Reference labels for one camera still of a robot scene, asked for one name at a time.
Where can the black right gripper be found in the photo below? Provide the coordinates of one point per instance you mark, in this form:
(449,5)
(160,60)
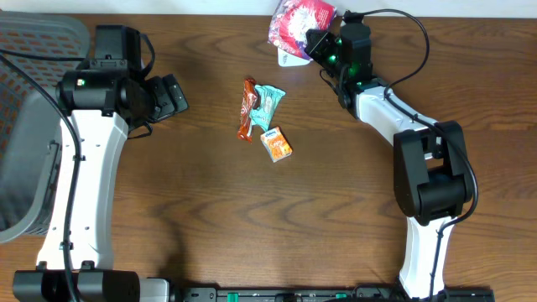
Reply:
(314,49)

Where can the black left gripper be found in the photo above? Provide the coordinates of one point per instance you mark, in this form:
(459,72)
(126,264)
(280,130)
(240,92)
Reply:
(166,99)

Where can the purple Carefree pad package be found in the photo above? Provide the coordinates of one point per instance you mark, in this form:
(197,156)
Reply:
(293,18)

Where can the teal wipes packet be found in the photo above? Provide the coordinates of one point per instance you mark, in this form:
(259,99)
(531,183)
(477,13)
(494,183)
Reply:
(270,97)

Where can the red snack wrapper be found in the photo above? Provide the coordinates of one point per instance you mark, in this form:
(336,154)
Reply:
(249,102)

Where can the orange tissue pack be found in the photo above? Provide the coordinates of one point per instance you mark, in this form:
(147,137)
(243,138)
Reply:
(276,144)

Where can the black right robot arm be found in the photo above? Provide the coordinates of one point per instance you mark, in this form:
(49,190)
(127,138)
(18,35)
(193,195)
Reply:
(433,178)

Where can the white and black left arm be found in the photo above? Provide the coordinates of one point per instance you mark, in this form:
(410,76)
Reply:
(59,171)

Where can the white barcode scanner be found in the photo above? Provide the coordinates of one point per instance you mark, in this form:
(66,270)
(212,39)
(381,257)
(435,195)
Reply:
(288,60)

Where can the grey plastic mesh basket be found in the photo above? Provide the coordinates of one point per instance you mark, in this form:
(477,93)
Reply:
(36,49)

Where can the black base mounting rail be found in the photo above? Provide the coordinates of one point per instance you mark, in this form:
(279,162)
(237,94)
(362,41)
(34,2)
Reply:
(361,293)

